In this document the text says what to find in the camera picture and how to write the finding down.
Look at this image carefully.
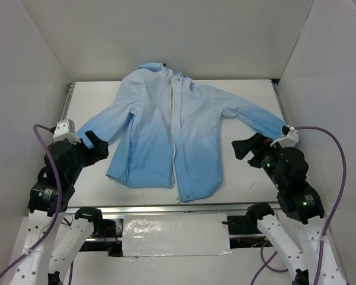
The light blue zip jacket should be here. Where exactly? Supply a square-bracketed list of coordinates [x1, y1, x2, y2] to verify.
[77, 63, 284, 202]

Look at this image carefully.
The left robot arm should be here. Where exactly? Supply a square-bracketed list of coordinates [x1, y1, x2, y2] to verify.
[11, 131, 108, 284]

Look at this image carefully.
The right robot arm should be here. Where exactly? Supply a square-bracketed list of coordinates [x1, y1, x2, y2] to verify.
[231, 128, 347, 284]

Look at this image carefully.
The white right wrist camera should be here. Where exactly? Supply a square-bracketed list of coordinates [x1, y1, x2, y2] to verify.
[270, 125, 299, 148]

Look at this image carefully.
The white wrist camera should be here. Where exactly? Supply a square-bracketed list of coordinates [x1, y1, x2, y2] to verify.
[53, 119, 81, 145]
[270, 125, 299, 148]

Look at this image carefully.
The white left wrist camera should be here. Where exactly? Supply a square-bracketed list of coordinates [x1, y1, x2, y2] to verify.
[53, 119, 81, 145]

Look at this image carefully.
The aluminium rail frame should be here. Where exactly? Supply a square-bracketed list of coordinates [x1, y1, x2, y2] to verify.
[61, 77, 291, 259]

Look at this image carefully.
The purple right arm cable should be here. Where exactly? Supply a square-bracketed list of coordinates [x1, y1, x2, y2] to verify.
[250, 126, 347, 285]

